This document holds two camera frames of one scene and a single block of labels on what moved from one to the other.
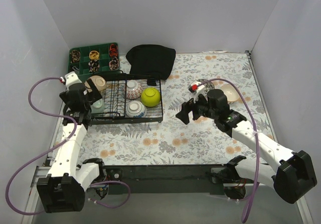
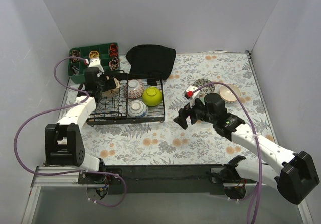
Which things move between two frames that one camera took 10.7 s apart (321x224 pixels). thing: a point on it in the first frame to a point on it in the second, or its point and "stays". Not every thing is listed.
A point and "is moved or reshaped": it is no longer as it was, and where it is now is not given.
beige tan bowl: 100,83 is moved or reshaped
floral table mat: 196,142 stays
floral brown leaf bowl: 207,84 stays
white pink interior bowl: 230,92 stays
